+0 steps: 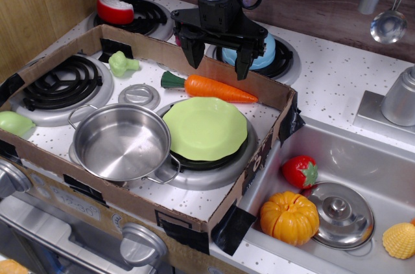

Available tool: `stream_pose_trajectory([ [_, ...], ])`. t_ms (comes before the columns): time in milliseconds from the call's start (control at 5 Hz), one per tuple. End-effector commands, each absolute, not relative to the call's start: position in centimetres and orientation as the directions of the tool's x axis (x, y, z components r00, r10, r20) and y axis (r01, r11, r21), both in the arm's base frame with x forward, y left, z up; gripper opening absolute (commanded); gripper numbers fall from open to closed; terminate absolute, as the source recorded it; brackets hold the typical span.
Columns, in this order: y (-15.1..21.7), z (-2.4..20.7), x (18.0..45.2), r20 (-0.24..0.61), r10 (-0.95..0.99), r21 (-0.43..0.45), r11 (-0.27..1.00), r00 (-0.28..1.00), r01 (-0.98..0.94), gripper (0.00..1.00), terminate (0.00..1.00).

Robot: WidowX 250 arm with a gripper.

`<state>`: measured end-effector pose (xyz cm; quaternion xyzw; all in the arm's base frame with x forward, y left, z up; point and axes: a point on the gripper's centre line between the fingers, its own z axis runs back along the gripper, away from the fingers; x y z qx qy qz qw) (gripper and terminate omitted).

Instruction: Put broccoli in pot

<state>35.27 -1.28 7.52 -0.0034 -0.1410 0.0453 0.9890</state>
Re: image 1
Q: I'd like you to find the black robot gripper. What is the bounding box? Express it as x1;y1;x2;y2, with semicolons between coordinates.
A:
171;0;268;80

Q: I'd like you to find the light green toy broccoli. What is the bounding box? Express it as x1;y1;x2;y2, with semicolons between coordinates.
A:
108;51;139;77

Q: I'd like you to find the stainless steel pot lid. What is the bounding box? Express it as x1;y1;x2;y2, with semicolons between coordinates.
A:
302;181;375;250

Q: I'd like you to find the light blue plastic bowl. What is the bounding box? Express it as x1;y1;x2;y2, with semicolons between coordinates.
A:
220;34;276;71

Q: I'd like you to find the orange toy carrot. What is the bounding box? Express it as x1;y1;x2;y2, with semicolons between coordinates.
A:
161;71;258;104

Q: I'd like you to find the dark red toy vegetable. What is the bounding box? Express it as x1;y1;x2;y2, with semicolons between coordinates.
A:
175;36;182;47

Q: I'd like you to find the back right black burner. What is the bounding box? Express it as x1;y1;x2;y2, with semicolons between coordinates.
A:
207;36;294;78

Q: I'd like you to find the light green plastic plate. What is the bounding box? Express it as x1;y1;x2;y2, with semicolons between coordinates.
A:
163;97;248;161

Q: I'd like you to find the back left black burner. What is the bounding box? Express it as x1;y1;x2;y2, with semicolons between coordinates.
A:
88;0;173;39

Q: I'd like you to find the silver centre stove knob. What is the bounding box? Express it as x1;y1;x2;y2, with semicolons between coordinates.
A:
118;84;160;109

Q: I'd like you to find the red white toy radish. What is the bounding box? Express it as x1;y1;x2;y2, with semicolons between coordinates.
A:
97;0;134;25

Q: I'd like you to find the red toy strawberry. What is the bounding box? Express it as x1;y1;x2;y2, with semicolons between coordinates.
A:
281;155;318;189

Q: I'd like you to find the front left black burner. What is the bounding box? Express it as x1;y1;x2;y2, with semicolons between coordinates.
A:
23;55;103;111

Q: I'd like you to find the brown cardboard fence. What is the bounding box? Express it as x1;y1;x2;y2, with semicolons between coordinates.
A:
1;25;299;251

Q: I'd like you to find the hanging steel ladle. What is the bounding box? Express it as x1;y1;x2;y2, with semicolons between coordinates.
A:
370;0;407;45

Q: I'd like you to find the orange toy pumpkin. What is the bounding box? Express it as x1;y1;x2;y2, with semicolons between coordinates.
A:
260;191;320;246

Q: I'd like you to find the stainless steel sink basin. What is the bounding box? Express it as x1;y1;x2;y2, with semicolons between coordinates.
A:
240;119;414;273

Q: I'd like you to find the silver oven knob right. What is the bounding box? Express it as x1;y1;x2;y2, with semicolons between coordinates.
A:
120;223;168;267

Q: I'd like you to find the silver oven knob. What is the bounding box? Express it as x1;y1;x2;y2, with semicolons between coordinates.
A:
1;160;32;198
120;223;168;267

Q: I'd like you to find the light green toy pear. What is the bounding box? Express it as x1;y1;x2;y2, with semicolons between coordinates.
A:
0;111;36;137

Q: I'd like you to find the silver oven knob left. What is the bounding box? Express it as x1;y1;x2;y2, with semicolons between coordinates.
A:
1;160;32;198

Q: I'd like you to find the yellow toy corn piece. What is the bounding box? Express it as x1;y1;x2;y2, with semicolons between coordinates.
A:
382;222;414;260

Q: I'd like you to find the orange toy at corner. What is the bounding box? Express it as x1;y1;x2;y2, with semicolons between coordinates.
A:
0;259;29;274

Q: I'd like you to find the silver faucet handle base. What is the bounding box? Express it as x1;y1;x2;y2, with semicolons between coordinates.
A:
353;67;414;143

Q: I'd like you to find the silver oven door handle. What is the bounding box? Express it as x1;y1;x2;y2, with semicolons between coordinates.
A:
1;196;139;273

